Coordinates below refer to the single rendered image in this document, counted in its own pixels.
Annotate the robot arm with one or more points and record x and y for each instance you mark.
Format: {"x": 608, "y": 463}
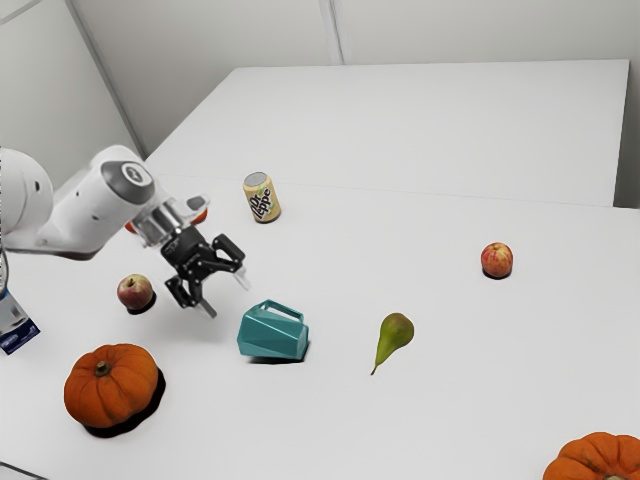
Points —
{"x": 85, "y": 210}

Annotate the beige soda can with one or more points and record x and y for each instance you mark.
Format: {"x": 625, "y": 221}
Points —
{"x": 261, "y": 198}

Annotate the green pear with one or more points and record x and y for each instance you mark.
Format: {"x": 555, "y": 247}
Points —
{"x": 394, "y": 334}

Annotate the red yellow apple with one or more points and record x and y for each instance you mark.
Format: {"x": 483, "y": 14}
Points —
{"x": 134, "y": 291}
{"x": 496, "y": 259}

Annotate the orange pumpkin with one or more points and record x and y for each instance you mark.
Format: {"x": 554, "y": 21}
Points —
{"x": 597, "y": 459}
{"x": 111, "y": 387}

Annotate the teal faceted mug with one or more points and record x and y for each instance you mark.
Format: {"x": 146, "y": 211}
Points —
{"x": 270, "y": 336}

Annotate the orange round fruit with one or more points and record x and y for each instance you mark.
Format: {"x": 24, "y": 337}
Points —
{"x": 202, "y": 216}

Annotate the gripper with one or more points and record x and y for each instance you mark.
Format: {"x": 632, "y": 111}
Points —
{"x": 184, "y": 250}

